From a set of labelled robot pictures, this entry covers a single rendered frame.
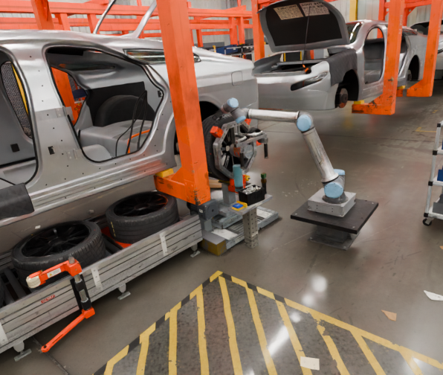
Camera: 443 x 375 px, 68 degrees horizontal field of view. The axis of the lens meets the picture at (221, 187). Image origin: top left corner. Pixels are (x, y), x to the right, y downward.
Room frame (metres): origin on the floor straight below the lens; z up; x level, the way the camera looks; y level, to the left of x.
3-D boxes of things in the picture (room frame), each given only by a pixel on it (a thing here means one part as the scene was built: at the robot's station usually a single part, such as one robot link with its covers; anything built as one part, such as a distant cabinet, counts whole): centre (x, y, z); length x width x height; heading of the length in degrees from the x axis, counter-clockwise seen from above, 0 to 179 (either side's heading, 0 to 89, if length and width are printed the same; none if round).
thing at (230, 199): (3.27, -0.07, 0.32); 0.40 x 0.30 x 0.28; 131
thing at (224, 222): (3.23, -0.03, 0.13); 0.50 x 0.36 x 0.10; 131
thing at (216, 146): (3.14, -0.18, 0.85); 0.54 x 0.07 x 0.54; 131
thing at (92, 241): (2.33, 1.35, 0.39); 0.66 x 0.66 x 0.24
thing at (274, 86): (7.26, -2.85, 1.49); 4.95 x 1.86 x 1.59; 131
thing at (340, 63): (5.50, -2.08, 1.36); 0.71 x 0.30 x 0.51; 131
